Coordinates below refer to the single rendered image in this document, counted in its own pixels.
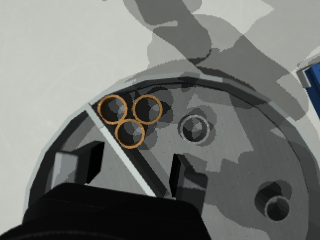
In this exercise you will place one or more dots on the grey metal ring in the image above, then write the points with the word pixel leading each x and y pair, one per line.
pixel 280 212
pixel 204 133

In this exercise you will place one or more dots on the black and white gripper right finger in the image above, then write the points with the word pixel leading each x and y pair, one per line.
pixel 186 184

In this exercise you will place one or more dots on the blue square tray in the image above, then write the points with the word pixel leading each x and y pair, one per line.
pixel 309 78

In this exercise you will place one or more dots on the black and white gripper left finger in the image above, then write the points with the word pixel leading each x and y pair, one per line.
pixel 79 166

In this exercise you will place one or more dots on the bronze ring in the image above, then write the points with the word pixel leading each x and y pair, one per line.
pixel 135 105
pixel 102 106
pixel 120 139

